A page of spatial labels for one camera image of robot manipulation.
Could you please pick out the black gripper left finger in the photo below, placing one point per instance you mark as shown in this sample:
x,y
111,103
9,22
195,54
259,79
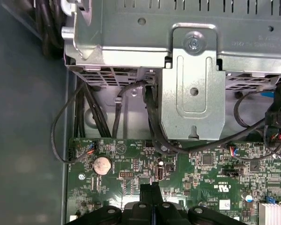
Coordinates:
x,y
140,215

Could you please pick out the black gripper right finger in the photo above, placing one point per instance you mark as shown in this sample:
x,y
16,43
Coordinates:
x,y
166,215

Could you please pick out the internal USB port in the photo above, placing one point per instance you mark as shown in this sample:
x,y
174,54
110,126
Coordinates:
x,y
159,174

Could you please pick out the green motherboard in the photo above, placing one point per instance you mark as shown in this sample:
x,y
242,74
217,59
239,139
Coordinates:
x,y
196,178

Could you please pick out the silver coin battery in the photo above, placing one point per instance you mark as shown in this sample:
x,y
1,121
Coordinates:
x,y
102,166

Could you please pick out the black square chip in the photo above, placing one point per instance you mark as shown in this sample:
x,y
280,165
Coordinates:
x,y
207,159
256,167

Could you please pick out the black header connector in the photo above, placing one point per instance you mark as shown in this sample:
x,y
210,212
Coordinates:
x,y
231,173

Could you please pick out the small silver capacitor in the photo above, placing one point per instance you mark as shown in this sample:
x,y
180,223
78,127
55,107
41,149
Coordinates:
x,y
249,198

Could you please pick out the silver chipset heatsink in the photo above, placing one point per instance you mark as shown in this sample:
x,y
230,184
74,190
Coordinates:
x,y
274,213

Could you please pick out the PC case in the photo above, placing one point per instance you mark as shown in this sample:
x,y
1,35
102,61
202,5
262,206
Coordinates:
x,y
18,117

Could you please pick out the grey metal drive cage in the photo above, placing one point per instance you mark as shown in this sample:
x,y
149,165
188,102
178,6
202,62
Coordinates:
x,y
131,35

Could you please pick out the silver bracket screw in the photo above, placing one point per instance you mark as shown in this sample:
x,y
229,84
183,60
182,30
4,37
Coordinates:
x,y
194,44

